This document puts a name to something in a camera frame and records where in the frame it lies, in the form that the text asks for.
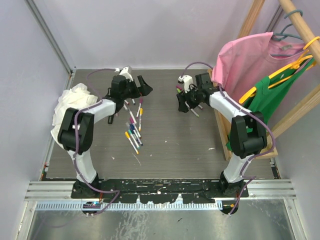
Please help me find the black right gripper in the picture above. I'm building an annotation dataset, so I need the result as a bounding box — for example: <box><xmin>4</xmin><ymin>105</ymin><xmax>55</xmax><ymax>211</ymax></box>
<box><xmin>176</xmin><ymin>84</ymin><xmax>202</xmax><ymax>114</ymax></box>

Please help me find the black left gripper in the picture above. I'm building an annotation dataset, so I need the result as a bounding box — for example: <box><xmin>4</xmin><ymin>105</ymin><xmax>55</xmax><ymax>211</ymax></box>
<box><xmin>121</xmin><ymin>75</ymin><xmax>152</xmax><ymax>100</ymax></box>

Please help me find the green capped white marker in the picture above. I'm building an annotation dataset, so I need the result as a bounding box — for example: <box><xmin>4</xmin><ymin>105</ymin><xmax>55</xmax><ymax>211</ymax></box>
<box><xmin>190</xmin><ymin>108</ymin><xmax>200</xmax><ymax>118</ymax></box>

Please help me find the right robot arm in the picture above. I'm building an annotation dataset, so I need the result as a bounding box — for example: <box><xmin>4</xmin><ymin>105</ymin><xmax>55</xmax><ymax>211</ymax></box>
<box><xmin>176</xmin><ymin>73</ymin><xmax>267</xmax><ymax>197</ymax></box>

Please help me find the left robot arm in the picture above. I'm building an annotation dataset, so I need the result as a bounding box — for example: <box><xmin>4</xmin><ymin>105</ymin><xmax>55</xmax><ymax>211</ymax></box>
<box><xmin>57</xmin><ymin>74</ymin><xmax>153</xmax><ymax>198</ymax></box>

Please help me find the blue ended white marker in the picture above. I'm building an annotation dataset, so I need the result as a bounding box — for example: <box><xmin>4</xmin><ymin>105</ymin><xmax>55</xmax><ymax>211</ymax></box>
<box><xmin>130</xmin><ymin>124</ymin><xmax>143</xmax><ymax>146</ymax></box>

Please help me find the orange capped black highlighter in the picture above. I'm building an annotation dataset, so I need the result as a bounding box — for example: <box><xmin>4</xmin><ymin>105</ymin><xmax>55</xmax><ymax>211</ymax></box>
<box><xmin>107</xmin><ymin>115</ymin><xmax>114</xmax><ymax>125</ymax></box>

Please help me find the teal ended white marker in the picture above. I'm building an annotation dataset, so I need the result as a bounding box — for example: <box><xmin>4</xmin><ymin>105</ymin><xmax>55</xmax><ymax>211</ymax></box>
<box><xmin>128</xmin><ymin>130</ymin><xmax>140</xmax><ymax>149</ymax></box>

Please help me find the yellow ended white marker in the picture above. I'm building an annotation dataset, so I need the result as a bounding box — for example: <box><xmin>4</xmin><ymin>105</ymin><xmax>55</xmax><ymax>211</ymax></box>
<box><xmin>125</xmin><ymin>131</ymin><xmax>139</xmax><ymax>154</ymax></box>

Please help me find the white crumpled cloth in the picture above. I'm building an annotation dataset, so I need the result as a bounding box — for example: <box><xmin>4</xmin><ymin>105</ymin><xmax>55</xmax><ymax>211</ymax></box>
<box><xmin>50</xmin><ymin>82</ymin><xmax>99</xmax><ymax>151</ymax></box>

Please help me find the pink t-shirt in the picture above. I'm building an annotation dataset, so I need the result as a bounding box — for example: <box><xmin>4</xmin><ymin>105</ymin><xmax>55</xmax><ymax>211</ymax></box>
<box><xmin>211</xmin><ymin>32</ymin><xmax>305</xmax><ymax>101</ymax></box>

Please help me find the green tank top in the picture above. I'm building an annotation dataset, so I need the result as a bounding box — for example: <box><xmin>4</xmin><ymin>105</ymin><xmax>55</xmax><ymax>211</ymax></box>
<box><xmin>226</xmin><ymin>56</ymin><xmax>318</xmax><ymax>151</ymax></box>

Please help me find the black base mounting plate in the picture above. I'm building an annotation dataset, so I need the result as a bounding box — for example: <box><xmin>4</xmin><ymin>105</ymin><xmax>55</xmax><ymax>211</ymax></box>
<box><xmin>71</xmin><ymin>179</ymin><xmax>249</xmax><ymax>204</ymax></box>

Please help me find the grey-blue clothes hanger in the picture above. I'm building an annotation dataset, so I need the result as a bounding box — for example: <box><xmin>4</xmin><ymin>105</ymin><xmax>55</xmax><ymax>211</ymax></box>
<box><xmin>271</xmin><ymin>9</ymin><xmax>304</xmax><ymax>42</ymax></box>

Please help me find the yellow clothes hanger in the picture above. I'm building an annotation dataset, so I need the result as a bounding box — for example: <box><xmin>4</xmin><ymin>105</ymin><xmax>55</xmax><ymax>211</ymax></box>
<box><xmin>238</xmin><ymin>36</ymin><xmax>320</xmax><ymax>104</ymax></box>

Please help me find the wooden hanging rod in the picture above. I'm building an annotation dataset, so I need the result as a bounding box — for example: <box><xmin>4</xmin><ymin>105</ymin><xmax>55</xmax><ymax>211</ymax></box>
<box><xmin>278</xmin><ymin>0</ymin><xmax>320</xmax><ymax>65</ymax></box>

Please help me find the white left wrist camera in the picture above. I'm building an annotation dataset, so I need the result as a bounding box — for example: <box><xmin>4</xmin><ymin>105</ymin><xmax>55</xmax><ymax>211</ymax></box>
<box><xmin>114</xmin><ymin>66</ymin><xmax>134</xmax><ymax>82</ymax></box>

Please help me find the white slotted cable duct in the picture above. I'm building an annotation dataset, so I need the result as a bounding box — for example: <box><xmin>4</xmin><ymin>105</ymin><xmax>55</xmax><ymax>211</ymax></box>
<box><xmin>35</xmin><ymin>201</ymin><xmax>223</xmax><ymax>211</ymax></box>

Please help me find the wooden clothes rack frame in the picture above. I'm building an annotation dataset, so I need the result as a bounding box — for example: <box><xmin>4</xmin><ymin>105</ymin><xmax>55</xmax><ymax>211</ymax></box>
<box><xmin>206</xmin><ymin>0</ymin><xmax>320</xmax><ymax>162</ymax></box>

